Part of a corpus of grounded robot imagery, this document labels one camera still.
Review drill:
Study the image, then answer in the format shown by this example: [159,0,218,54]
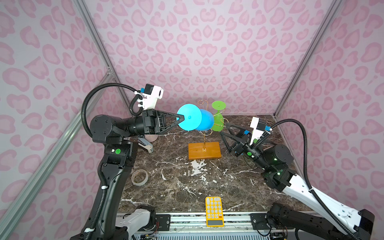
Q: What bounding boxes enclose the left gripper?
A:
[121,114,185,142]

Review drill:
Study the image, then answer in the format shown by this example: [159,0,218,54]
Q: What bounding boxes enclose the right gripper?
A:
[222,123,273,171]

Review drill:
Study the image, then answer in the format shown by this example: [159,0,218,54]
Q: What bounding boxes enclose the blue wine glass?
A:
[177,104,202,131]

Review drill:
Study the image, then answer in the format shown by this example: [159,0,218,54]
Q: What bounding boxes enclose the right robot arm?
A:
[220,119,375,240]

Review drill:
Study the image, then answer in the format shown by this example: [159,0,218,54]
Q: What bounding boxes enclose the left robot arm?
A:
[72,109,185,240]

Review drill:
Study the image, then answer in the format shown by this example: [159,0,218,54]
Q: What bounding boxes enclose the orange wooden rack base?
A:
[188,142,222,161]

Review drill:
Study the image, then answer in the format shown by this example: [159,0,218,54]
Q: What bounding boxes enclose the pink metal pen bucket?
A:
[145,135,158,143]

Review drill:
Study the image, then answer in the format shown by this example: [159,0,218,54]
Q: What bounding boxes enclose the cream and blue stapler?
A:
[138,138,154,154]

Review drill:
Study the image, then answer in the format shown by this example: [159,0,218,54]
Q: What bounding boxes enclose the tape roll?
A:
[131,170,149,187]

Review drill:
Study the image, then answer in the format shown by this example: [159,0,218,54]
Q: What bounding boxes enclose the yellow calculator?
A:
[205,197,225,228]

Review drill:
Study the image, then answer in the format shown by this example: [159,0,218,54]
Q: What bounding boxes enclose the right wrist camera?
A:
[250,117,272,144]

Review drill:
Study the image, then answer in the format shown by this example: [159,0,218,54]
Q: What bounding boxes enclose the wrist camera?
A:
[135,84,164,110]
[250,117,272,144]

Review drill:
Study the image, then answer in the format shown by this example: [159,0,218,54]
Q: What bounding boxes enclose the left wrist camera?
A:
[135,84,164,110]

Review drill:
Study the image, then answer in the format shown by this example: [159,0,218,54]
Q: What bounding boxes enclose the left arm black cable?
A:
[81,83,145,139]

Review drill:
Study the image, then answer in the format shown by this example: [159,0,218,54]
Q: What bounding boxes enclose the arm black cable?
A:
[254,118,358,240]
[81,83,145,139]

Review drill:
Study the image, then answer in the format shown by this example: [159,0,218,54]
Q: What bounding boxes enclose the aluminium front rail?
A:
[79,211,343,240]

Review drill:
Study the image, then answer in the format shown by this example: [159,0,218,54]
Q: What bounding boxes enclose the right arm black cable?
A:
[254,118,358,240]

